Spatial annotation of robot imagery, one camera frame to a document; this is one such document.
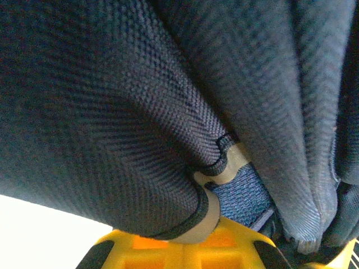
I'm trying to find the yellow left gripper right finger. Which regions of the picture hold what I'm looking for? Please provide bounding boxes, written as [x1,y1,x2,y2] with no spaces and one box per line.
[183,217,292,269]

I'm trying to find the navy blue backpack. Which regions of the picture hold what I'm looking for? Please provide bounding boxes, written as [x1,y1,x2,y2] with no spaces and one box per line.
[0,0,359,266]

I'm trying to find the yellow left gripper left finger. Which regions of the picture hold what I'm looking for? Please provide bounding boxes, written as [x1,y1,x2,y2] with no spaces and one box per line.
[75,229,185,269]

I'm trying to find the white zipper pull tab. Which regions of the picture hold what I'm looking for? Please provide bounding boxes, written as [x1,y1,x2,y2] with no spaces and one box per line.
[157,142,252,244]

